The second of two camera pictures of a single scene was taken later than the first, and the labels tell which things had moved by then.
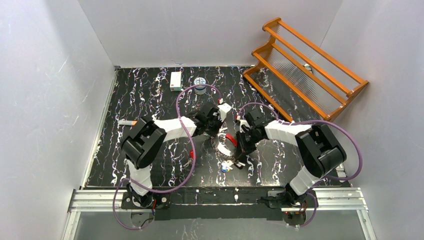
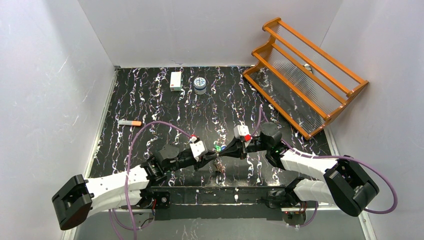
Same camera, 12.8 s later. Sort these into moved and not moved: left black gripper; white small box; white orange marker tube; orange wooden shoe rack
Moved: left black gripper
Not moved: white small box; white orange marker tube; orange wooden shoe rack
